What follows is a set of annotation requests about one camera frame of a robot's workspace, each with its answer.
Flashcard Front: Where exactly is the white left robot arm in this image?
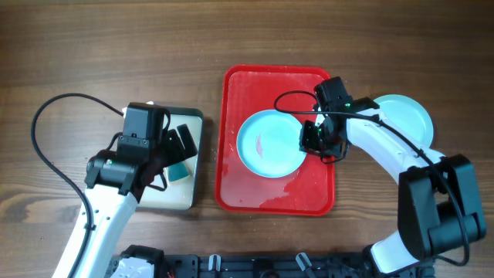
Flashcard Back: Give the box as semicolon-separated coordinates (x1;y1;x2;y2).
53;154;199;277

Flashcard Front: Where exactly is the light blue plate red stain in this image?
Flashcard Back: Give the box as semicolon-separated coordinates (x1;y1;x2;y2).
236;110;306;178

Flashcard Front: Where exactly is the yellow green scrubbing sponge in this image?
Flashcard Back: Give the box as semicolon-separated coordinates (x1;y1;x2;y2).
166;161;190;183

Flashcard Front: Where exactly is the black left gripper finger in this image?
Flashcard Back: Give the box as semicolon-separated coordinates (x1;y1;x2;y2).
164;129;185;167
177;124;198;158

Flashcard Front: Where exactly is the dark metal soapy water pan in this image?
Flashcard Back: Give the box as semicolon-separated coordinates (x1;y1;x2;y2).
138;107;204;211

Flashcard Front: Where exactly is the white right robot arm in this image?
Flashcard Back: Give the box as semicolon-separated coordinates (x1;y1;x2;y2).
302;98;487;277

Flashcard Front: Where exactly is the red plastic serving tray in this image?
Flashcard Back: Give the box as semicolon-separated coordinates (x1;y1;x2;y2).
215;65;336;216

